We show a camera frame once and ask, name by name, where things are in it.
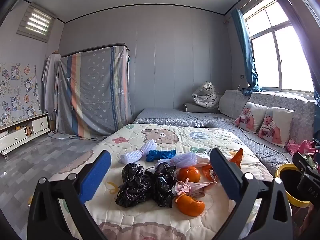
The blue glove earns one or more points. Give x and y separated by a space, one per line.
160 155

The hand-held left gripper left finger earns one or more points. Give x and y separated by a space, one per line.
96 177

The blue hanging curtain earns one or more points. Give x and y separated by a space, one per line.
300 17

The small window blind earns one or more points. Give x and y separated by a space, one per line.
37 22

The yellow rimmed black bin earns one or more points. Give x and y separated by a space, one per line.
287 180

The grey floral sofa back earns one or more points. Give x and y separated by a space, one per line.
287 102

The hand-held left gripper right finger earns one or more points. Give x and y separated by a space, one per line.
225 173

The tiger plush in plastic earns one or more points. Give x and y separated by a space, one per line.
208 97

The cartoon bear quilt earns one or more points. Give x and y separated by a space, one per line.
125 220

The large window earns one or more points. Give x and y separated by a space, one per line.
272 47

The grey pillow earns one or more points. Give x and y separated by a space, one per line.
192 108

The baby print pillow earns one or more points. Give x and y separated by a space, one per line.
273 127
250 117

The black plastic bag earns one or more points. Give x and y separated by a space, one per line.
133 187
163 182

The pink clothes pile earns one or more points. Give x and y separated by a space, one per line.
300 147

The white tv cabinet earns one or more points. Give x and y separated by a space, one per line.
17 136

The blue tied curtain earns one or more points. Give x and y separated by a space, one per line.
243 47

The cartoon wall poster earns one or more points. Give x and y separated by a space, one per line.
17 92

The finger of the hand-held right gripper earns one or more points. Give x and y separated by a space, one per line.
303 162

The orange peel piece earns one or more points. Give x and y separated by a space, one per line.
207 173
237 158

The white foam fruit net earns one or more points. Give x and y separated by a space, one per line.
140 152
182 160

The striped cloth covered wardrobe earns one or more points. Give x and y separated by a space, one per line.
97 92

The white hanging cloth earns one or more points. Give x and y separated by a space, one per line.
50 80

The whole tangerine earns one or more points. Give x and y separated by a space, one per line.
188 174

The large tangerine peel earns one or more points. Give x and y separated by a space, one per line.
191 205

